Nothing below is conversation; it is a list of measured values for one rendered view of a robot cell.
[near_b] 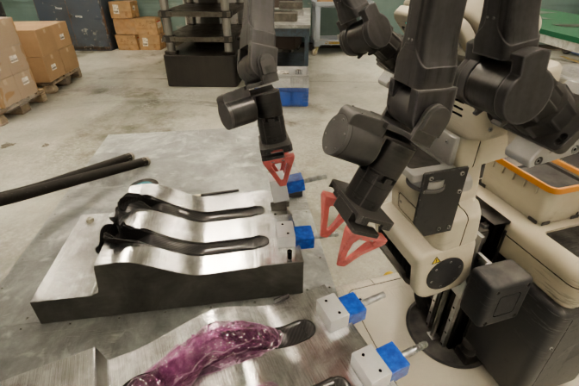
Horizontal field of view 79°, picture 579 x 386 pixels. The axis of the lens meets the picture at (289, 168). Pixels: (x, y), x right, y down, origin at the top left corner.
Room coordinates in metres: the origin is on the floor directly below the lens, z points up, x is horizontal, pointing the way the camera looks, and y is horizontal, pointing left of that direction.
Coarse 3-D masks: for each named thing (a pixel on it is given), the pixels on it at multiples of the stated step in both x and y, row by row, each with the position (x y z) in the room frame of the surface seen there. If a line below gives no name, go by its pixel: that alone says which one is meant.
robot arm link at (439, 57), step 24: (432, 0) 0.43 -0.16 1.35; (456, 0) 0.44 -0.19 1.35; (408, 24) 0.46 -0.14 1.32; (432, 24) 0.43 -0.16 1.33; (456, 24) 0.44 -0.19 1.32; (408, 48) 0.45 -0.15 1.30; (432, 48) 0.43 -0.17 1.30; (456, 48) 0.44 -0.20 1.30; (408, 72) 0.44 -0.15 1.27; (432, 72) 0.42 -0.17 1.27; (408, 96) 0.44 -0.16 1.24; (432, 96) 0.42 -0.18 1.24; (408, 120) 0.43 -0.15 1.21
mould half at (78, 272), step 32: (128, 192) 0.68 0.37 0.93; (160, 192) 0.68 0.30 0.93; (256, 192) 0.74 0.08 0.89; (96, 224) 0.65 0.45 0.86; (128, 224) 0.56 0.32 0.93; (160, 224) 0.58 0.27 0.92; (192, 224) 0.61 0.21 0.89; (224, 224) 0.62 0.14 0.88; (256, 224) 0.61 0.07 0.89; (64, 256) 0.55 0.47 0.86; (96, 256) 0.55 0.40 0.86; (128, 256) 0.47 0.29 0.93; (160, 256) 0.49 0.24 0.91; (192, 256) 0.52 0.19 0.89; (224, 256) 0.52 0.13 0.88; (256, 256) 0.52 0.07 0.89; (64, 288) 0.46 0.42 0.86; (96, 288) 0.46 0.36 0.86; (128, 288) 0.45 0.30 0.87; (160, 288) 0.46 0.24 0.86; (192, 288) 0.47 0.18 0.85; (224, 288) 0.48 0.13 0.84; (256, 288) 0.49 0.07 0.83; (288, 288) 0.50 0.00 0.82; (64, 320) 0.44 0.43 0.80
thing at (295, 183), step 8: (280, 176) 0.67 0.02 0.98; (296, 176) 0.69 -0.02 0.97; (320, 176) 0.69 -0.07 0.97; (272, 184) 0.65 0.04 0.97; (288, 184) 0.66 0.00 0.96; (296, 184) 0.66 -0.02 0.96; (304, 184) 0.66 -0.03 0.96; (272, 192) 0.65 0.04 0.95; (280, 192) 0.65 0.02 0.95; (288, 192) 0.65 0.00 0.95; (280, 200) 0.65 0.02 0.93
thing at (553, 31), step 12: (540, 12) 4.56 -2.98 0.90; (552, 12) 4.56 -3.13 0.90; (564, 12) 4.58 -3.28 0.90; (552, 24) 3.55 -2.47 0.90; (564, 24) 3.55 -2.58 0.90; (576, 24) 3.55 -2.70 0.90; (540, 36) 3.33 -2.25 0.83; (552, 36) 3.15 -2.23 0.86; (564, 36) 3.01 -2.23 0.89; (576, 36) 2.93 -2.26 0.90; (564, 48) 2.99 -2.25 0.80; (576, 48) 2.87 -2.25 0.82
